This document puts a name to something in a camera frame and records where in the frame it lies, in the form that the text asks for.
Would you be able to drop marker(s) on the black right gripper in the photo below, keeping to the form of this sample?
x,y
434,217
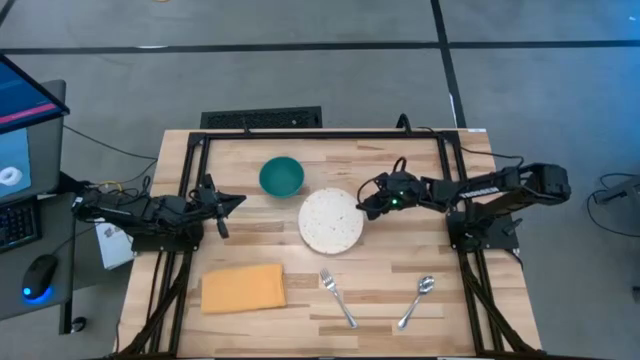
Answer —
x,y
400,192

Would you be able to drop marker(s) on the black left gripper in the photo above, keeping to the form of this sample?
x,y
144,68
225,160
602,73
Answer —
x,y
207,201

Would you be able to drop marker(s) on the teal bowl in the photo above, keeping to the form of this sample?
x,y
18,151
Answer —
x,y
281,176

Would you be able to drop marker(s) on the silver fork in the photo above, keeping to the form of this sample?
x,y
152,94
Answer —
x,y
338,298

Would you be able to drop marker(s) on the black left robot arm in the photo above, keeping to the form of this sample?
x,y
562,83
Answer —
x,y
125,210

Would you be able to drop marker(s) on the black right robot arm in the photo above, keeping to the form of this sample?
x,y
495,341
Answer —
x,y
500,189

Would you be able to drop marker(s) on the white speckled plate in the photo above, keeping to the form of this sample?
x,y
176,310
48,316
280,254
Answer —
x,y
330,222

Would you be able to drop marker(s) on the black floor vent grate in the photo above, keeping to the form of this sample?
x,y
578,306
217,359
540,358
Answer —
x,y
261,118

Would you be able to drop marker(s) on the folded orange cloth napkin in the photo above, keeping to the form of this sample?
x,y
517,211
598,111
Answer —
x,y
243,289

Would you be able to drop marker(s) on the silver spoon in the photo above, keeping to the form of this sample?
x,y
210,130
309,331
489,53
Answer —
x,y
416,301

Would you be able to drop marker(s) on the white printed box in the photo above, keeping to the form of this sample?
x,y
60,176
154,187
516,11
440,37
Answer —
x,y
114,247

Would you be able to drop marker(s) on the grey side desk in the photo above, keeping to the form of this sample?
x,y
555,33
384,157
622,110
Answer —
x,y
55,240

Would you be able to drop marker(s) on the black desk caster wheel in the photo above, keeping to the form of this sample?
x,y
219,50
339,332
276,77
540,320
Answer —
x,y
78,324

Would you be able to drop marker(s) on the computer monitor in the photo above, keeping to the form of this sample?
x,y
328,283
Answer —
x,y
30,160

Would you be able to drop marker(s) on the black mouse with blue light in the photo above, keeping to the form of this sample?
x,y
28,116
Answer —
x,y
39,277

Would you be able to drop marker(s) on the black keyboard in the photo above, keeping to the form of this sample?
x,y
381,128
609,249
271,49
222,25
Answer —
x,y
17,225

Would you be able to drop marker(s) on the tilted monitor with pink bar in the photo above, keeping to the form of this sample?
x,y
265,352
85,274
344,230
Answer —
x,y
25,100

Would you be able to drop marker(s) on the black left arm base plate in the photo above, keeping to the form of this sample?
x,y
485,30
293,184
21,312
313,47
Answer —
x,y
167,242

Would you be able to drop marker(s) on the black aluminium table frame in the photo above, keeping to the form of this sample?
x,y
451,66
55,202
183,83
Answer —
x,y
320,135

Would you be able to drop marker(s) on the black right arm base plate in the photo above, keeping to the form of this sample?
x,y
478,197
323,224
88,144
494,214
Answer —
x,y
487,240

